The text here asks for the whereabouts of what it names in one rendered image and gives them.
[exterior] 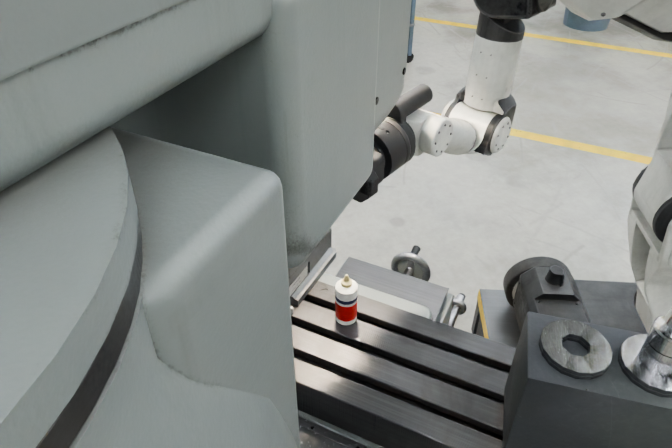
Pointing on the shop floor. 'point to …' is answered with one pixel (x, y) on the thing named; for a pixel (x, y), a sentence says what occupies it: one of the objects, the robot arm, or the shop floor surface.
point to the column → (145, 302)
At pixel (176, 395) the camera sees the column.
